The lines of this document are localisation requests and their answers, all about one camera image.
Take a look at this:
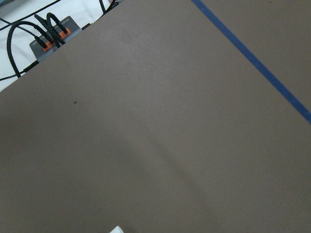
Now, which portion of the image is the white long-sleeve printed shirt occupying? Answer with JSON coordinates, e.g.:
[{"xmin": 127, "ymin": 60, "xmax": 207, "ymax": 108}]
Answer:
[{"xmin": 109, "ymin": 226, "xmax": 124, "ymax": 233}]

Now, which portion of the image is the small orange circuit board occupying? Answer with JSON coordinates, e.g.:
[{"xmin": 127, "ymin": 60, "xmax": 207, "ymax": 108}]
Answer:
[{"xmin": 29, "ymin": 13, "xmax": 82, "ymax": 62}]

